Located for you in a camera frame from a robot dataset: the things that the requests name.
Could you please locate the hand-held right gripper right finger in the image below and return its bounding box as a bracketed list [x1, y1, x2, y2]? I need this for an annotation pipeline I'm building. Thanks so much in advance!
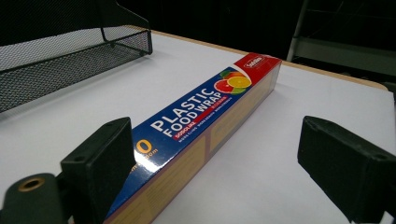
[297, 115, 396, 224]

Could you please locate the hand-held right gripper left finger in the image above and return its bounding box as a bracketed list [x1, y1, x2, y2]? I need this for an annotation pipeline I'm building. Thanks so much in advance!
[60, 117, 137, 224]

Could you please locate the blue plastic wrap box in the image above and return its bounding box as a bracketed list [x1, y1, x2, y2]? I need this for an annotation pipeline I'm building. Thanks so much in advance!
[103, 51, 283, 224]

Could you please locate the black mesh tray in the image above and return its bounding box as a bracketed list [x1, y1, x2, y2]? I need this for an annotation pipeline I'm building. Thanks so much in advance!
[0, 0, 154, 114]

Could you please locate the metal stand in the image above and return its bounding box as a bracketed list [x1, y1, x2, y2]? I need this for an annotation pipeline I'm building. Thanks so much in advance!
[286, 0, 396, 94]

